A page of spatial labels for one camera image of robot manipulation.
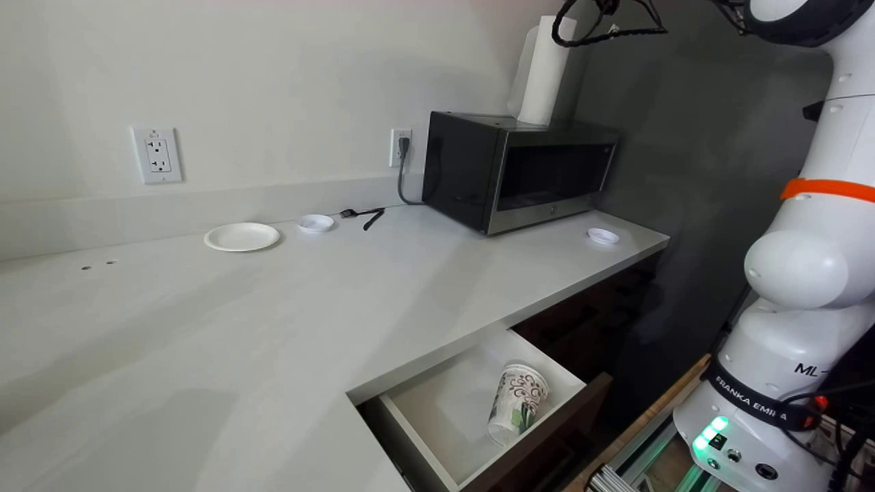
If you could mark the small white round dish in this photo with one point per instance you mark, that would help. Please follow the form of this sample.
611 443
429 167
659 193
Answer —
603 237

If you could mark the wooden robot cart frame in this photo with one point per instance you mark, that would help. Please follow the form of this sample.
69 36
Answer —
637 427

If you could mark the dark wood cabinet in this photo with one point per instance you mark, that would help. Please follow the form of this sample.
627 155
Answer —
592 330

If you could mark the white paper plate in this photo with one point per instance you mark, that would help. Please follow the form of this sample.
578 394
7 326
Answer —
240 237

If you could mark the open white drawer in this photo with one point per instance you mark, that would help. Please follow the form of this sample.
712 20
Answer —
473 410

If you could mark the wall outlet with plug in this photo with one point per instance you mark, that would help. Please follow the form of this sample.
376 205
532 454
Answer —
399 149

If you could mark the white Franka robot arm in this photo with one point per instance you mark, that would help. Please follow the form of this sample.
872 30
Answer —
809 274

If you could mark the patterned paper cup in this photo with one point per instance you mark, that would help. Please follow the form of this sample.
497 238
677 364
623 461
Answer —
517 398

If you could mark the black steel microwave oven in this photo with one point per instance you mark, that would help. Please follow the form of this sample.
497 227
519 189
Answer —
508 167

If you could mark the small black utensil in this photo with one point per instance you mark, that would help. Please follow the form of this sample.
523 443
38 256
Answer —
365 215

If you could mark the small white bowl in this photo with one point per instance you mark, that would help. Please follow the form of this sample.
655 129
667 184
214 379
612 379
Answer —
314 222

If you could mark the white wall outlet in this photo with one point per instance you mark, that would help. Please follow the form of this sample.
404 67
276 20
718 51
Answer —
156 155

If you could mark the white paper towel roll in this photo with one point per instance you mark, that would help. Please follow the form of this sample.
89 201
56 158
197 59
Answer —
545 71

